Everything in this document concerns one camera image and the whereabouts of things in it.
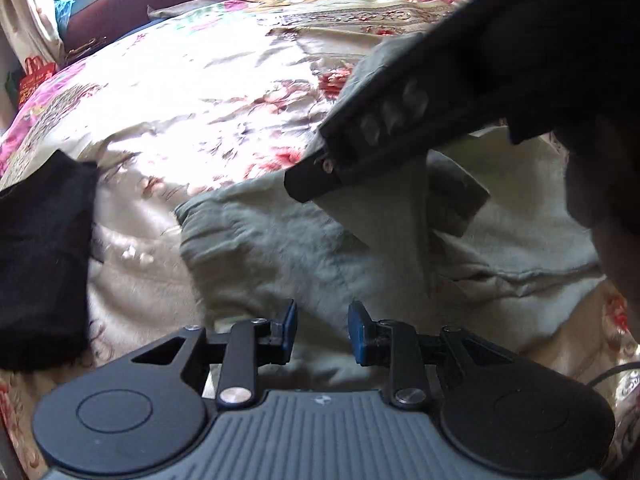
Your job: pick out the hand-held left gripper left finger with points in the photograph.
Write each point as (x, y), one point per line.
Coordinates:
(287, 327)

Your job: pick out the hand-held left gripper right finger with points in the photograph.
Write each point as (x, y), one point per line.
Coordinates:
(357, 332)

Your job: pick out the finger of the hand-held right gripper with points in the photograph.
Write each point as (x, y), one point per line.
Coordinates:
(310, 177)

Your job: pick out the green pants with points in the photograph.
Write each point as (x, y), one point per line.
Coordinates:
(280, 250)

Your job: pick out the person's right forearm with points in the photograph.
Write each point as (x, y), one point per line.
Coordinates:
(610, 200)

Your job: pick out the floral bedspread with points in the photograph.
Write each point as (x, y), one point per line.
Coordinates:
(200, 85)

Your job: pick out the black folded cloth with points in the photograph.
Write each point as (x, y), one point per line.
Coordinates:
(40, 260)

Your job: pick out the red bag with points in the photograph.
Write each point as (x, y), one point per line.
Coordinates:
(36, 77)

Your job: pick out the blue plastic bag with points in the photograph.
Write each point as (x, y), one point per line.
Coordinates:
(62, 12)

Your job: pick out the beige curtain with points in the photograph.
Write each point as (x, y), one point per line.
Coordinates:
(30, 15)

